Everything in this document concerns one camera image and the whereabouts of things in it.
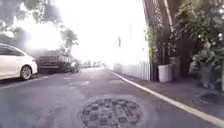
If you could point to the white planter pot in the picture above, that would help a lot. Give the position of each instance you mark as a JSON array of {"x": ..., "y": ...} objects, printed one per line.
[{"x": 165, "y": 73}]

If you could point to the green leafy bush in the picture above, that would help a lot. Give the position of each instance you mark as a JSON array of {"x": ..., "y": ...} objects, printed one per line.
[{"x": 205, "y": 40}]

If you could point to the dark parked vehicle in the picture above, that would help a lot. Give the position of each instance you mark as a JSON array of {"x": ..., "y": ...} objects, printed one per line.
[{"x": 53, "y": 60}]

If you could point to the grey asphalt road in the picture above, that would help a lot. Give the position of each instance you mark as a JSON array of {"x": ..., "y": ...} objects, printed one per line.
[{"x": 60, "y": 96}]

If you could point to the grey paved roadside strip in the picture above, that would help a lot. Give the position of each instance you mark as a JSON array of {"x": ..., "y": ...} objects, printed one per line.
[{"x": 186, "y": 91}]

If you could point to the brown building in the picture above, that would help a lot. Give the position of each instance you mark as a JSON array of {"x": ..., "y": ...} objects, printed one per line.
[{"x": 165, "y": 30}]

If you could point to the climbing green plant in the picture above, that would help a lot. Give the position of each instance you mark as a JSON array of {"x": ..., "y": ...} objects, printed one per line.
[{"x": 154, "y": 43}]

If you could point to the round patterned manhole cover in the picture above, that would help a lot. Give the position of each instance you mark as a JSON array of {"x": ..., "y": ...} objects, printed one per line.
[{"x": 111, "y": 113}]

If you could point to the white car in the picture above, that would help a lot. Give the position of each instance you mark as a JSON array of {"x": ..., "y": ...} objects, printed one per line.
[{"x": 15, "y": 63}]

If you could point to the tree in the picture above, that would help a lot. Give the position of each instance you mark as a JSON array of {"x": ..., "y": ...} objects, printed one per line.
[{"x": 23, "y": 20}]

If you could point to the white painted road line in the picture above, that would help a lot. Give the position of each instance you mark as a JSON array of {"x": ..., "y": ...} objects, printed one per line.
[{"x": 166, "y": 99}]

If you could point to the pale fence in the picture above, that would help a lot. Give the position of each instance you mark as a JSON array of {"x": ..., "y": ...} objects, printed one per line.
[{"x": 138, "y": 70}]

